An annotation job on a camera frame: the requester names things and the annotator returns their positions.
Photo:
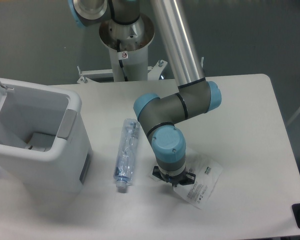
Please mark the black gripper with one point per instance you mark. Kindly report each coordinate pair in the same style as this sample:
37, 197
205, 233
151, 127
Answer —
184, 178

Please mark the white plastic packaging bag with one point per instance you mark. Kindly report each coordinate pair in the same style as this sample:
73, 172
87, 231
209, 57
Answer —
207, 172

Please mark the crushed clear plastic bottle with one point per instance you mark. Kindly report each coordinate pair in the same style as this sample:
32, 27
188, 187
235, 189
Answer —
126, 155

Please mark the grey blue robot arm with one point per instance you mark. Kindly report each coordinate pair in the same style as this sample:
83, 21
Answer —
127, 33

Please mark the white trash can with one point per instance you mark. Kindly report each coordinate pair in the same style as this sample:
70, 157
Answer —
43, 139

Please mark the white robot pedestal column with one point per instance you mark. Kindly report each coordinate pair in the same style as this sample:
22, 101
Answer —
129, 66

